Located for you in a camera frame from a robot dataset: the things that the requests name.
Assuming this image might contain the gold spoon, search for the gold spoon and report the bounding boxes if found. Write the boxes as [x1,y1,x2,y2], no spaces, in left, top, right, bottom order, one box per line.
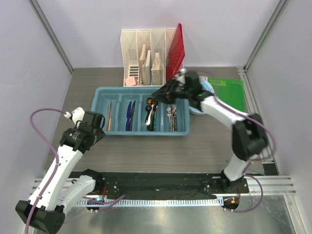
[146,97,154,105]

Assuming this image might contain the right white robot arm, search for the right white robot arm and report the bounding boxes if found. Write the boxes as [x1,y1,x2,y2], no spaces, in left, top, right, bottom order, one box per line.
[152,69,269,193]

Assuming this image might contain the white ceramic spoon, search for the white ceramic spoon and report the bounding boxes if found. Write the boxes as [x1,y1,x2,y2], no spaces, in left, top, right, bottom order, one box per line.
[145,104,154,126]

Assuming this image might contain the wooden board right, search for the wooden board right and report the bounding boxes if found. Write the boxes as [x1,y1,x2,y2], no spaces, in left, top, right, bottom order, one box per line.
[151,53,163,85]

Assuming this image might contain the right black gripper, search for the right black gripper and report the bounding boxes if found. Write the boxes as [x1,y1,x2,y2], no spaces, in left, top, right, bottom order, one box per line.
[152,78,192,105]

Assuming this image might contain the white file organizer rack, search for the white file organizer rack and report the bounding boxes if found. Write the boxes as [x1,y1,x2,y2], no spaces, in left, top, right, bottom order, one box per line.
[120,28,176,87]

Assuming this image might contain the patterned handle fork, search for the patterned handle fork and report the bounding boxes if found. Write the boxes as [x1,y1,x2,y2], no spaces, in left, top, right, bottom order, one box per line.
[173,113,177,132]

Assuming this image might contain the black knife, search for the black knife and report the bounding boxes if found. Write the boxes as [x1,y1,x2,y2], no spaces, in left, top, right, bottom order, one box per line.
[129,101,136,131]

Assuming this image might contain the wooden board middle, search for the wooden board middle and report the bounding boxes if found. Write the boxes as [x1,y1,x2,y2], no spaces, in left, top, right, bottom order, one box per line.
[142,50,151,86]

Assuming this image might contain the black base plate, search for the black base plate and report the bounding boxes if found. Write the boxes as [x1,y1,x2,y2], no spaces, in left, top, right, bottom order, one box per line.
[70,170,249,199]

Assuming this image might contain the blue plastic cutlery tray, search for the blue plastic cutlery tray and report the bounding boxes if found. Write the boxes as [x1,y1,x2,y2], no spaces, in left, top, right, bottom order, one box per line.
[91,86,190,137]

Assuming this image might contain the pink cube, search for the pink cube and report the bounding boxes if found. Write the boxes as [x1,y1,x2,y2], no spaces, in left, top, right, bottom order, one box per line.
[125,76,137,86]

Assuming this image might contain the black measuring spoon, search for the black measuring spoon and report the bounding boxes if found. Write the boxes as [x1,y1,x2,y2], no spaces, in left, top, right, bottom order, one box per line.
[145,105,152,122]

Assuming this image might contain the purple handled utensil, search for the purple handled utensil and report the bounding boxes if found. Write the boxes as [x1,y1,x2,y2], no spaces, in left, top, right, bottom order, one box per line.
[125,101,132,131]

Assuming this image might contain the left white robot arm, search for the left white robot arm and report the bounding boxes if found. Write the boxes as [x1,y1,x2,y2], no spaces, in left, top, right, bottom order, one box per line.
[15,107,105,234]

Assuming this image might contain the blue headphones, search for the blue headphones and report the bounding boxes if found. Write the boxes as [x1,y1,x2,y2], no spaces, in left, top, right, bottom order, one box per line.
[189,80,215,116]

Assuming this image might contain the green cutting mat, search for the green cutting mat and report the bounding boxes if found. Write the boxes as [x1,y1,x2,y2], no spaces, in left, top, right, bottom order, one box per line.
[208,77,246,112]

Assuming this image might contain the light wooden board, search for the light wooden board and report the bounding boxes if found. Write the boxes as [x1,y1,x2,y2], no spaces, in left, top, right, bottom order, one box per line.
[139,44,146,85]

